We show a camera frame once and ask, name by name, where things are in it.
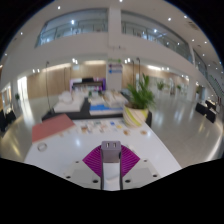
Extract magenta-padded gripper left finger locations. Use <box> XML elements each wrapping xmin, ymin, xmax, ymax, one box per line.
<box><xmin>64</xmin><ymin>144</ymin><xmax>104</xmax><ymax>191</ymax></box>

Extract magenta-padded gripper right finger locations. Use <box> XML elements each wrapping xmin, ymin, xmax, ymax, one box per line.
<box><xmin>119</xmin><ymin>144</ymin><xmax>161</xmax><ymax>191</ymax></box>

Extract small grey-mauve charger block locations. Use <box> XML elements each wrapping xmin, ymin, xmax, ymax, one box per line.
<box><xmin>100</xmin><ymin>140</ymin><xmax>122</xmax><ymax>164</ymax></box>

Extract row of small colourful badges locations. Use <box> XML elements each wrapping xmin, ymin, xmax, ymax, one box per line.
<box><xmin>58</xmin><ymin>119</ymin><xmax>149</xmax><ymax>138</ymax></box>

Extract pink rectangular mat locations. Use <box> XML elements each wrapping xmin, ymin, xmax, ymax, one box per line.
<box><xmin>31</xmin><ymin>113</ymin><xmax>77</xmax><ymax>144</ymax></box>

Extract blue model base board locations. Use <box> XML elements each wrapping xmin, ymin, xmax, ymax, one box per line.
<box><xmin>89</xmin><ymin>103</ymin><xmax>124</xmax><ymax>117</ymax></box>

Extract potted plant in striped pot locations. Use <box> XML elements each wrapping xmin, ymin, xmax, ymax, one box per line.
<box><xmin>122</xmin><ymin>73</ymin><xmax>156</xmax><ymax>129</ymax></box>

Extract black piano with purple backdrop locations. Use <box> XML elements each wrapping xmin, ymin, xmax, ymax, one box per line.
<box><xmin>68</xmin><ymin>77</ymin><xmax>108</xmax><ymax>93</ymax></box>

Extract distant green potted plants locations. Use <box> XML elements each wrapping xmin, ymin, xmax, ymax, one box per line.
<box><xmin>156</xmin><ymin>80</ymin><xmax>167</xmax><ymax>92</ymax></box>

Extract arrow direction signs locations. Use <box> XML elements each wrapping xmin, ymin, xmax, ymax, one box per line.
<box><xmin>107</xmin><ymin>59</ymin><xmax>124</xmax><ymax>76</ymax></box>

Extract black covered tables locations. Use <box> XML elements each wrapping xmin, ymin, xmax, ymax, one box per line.
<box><xmin>0</xmin><ymin>108</ymin><xmax>18</xmax><ymax>133</ymax></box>

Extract glass balcony railing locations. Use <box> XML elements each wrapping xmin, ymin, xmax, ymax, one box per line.
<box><xmin>34</xmin><ymin>18</ymin><xmax>109</xmax><ymax>48</ymax></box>
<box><xmin>120</xmin><ymin>19</ymin><xmax>194</xmax><ymax>64</ymax></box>

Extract recessed ceiling lights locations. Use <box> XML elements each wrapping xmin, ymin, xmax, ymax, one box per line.
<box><xmin>13</xmin><ymin>0</ymin><xmax>208</xmax><ymax>48</ymax></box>

